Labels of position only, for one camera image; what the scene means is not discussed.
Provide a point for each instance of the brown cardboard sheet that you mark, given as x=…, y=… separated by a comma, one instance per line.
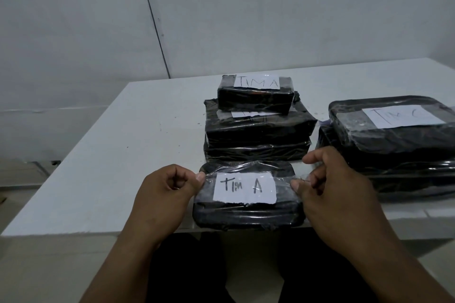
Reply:
x=3, y=200

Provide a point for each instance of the person's dark trousers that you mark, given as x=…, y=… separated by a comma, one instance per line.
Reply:
x=192, y=270

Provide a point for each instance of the person's left hand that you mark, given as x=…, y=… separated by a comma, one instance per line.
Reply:
x=160, y=207

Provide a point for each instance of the large black package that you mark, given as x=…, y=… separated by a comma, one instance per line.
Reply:
x=330, y=139

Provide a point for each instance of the small lumpy black package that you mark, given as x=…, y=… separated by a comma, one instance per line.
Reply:
x=256, y=100

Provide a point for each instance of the rounded black package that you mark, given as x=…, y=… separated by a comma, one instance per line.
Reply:
x=355, y=143

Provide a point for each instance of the black tray container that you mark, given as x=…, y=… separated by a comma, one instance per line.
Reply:
x=249, y=217

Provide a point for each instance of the thick black package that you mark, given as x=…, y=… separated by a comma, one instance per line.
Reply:
x=256, y=153

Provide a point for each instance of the white label small writing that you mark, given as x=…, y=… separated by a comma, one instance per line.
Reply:
x=245, y=187

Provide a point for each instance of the person's right hand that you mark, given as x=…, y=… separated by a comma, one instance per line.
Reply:
x=337, y=203

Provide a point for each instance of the white label black bottom line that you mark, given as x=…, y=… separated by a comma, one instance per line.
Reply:
x=241, y=115

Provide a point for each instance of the white label thin writing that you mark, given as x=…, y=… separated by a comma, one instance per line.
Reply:
x=257, y=82
x=401, y=116

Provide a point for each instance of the grey metal frame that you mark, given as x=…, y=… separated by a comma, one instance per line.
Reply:
x=55, y=162

